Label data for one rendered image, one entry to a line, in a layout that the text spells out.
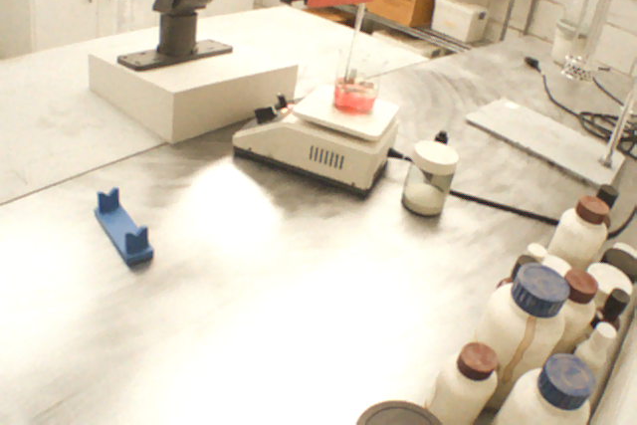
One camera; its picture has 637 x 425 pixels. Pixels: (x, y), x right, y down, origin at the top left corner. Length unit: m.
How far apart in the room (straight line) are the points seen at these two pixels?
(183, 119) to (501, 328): 0.52
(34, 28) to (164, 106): 2.31
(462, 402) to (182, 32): 0.67
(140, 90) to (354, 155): 0.33
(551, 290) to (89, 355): 0.39
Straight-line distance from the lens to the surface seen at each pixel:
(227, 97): 0.82
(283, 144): 0.73
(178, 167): 0.74
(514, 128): 1.06
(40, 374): 0.49
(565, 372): 0.41
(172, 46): 0.89
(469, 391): 0.43
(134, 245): 0.58
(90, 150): 0.78
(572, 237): 0.65
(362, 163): 0.70
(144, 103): 0.82
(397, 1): 3.08
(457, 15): 3.02
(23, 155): 0.79
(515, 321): 0.45
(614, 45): 3.09
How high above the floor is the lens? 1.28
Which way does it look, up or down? 32 degrees down
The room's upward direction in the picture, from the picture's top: 10 degrees clockwise
